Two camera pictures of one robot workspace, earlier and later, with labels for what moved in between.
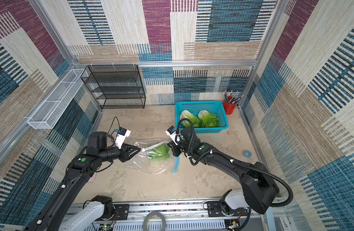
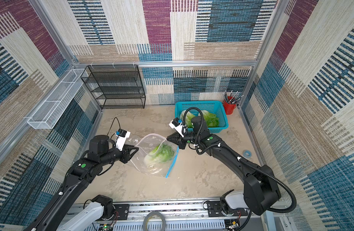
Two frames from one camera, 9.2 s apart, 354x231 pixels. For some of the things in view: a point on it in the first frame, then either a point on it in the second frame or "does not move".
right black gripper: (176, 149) to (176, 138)
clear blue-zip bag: (155, 157) does not move
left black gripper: (126, 149) does not move
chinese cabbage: (208, 120) does not move
